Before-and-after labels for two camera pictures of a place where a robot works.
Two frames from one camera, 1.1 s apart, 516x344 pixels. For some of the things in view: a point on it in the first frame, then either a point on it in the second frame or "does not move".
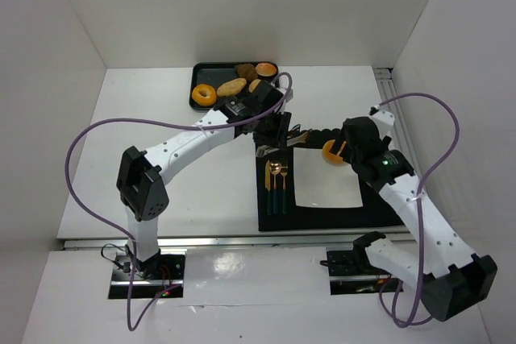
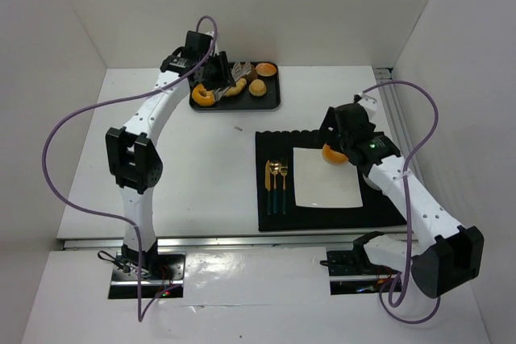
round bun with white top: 265,69 does not move
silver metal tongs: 264,149 to 237,72
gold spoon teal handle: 275,167 does not move
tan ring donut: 329,155 does not move
